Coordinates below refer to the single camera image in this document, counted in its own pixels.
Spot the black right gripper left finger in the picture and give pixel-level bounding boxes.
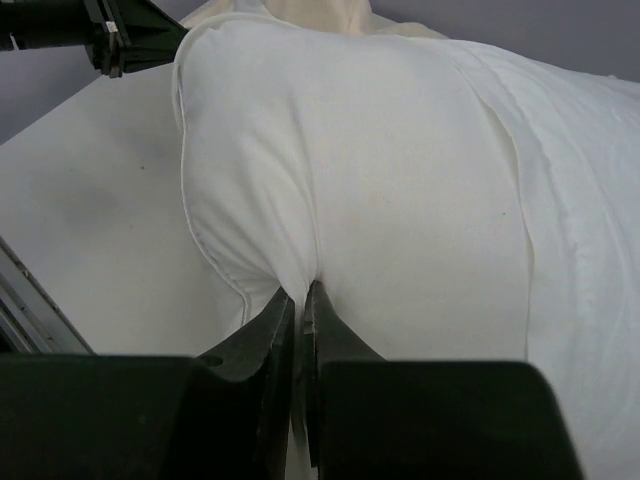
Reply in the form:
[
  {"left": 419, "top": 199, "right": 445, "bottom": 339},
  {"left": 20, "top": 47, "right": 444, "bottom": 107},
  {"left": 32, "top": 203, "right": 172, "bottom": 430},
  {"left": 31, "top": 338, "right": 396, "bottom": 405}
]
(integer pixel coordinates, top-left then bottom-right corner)
[{"left": 1, "top": 291, "right": 294, "bottom": 479}]

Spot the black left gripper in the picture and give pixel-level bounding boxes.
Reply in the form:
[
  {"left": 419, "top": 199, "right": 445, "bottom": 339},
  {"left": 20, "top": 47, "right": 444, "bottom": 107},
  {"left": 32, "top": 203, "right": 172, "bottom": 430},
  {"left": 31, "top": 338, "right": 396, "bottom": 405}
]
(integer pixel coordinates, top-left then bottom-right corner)
[{"left": 1, "top": 0, "right": 188, "bottom": 78}]

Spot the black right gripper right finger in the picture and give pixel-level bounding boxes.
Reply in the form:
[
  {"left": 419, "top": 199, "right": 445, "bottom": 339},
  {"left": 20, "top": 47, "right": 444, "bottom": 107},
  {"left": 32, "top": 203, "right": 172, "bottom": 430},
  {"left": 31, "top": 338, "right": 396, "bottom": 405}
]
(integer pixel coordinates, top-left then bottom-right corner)
[{"left": 303, "top": 283, "right": 583, "bottom": 479}]

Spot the grey and cream pillowcase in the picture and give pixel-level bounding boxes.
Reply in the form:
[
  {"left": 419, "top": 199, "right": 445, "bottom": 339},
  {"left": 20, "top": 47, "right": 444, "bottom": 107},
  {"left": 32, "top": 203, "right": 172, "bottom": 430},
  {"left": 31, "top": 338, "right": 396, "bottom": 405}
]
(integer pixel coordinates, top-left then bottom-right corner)
[{"left": 172, "top": 1, "right": 639, "bottom": 479}]

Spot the white pillow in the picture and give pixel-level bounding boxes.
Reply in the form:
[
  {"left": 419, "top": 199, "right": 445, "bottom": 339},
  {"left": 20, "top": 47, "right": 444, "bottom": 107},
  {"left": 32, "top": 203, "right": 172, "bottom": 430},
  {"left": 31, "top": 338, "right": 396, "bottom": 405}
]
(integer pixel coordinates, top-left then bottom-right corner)
[{"left": 174, "top": 17, "right": 529, "bottom": 359}]

